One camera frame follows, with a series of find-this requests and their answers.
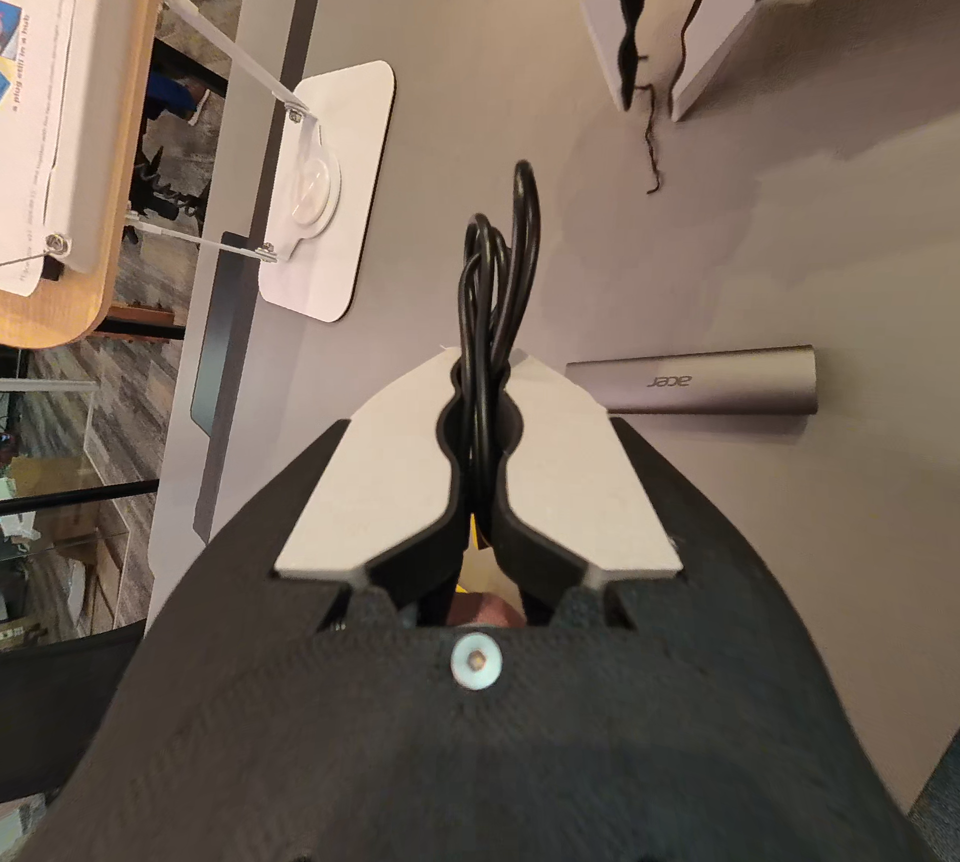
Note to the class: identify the black twist tie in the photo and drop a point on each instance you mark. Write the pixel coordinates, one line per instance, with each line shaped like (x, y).
(649, 126)

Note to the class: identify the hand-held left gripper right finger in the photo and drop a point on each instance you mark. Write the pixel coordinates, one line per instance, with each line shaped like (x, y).
(585, 494)

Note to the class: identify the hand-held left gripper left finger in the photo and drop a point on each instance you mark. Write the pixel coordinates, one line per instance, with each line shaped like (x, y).
(375, 494)

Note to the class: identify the person's blue jeans leg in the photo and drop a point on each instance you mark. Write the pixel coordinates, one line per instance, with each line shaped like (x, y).
(941, 817)

